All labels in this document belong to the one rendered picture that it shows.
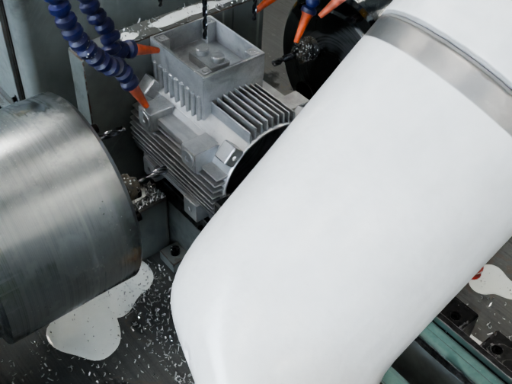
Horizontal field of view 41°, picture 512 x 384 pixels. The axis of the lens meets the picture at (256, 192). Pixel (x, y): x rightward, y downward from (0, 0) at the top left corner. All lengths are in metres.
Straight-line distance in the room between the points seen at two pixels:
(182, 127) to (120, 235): 0.21
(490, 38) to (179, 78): 0.71
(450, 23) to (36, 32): 0.82
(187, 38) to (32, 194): 0.36
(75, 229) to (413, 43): 0.56
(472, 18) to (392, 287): 0.09
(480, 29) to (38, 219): 0.57
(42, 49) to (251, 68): 0.30
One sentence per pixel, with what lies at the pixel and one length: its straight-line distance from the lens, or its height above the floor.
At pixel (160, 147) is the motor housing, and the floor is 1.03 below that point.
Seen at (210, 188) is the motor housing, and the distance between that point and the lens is 0.87.
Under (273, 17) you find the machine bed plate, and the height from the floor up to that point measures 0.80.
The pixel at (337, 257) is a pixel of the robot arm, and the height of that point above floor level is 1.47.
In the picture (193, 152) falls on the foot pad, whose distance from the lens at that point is 0.86.
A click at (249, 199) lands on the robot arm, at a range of 0.24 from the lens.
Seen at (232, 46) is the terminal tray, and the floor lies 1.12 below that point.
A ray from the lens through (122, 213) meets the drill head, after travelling 0.77.
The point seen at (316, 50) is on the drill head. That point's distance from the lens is 1.08.
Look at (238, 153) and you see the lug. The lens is 0.85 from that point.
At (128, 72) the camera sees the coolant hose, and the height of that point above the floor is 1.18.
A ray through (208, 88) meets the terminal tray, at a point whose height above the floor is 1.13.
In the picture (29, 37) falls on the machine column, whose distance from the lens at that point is 1.01.
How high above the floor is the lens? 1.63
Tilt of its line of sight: 44 degrees down
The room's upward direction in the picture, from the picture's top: 3 degrees clockwise
